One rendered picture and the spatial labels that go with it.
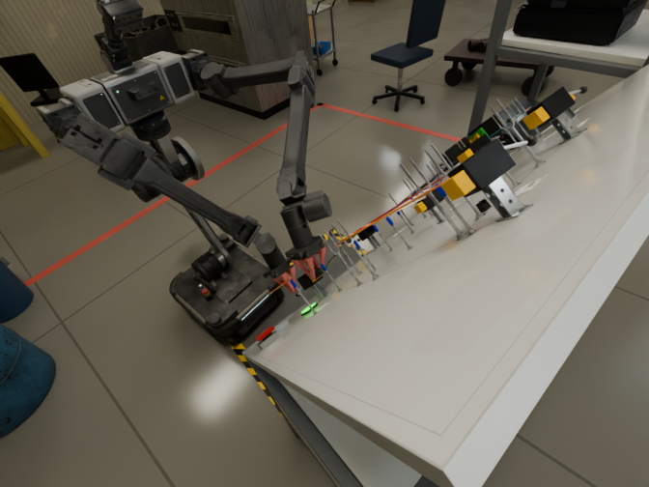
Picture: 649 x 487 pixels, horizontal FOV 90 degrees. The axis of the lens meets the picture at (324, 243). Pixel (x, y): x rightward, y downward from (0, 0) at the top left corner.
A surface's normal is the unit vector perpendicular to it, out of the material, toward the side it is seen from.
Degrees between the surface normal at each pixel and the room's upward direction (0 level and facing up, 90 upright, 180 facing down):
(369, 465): 0
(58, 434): 0
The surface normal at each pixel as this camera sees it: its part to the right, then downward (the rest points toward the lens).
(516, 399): 0.31, -0.26
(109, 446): -0.11, -0.69
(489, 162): 0.05, -0.07
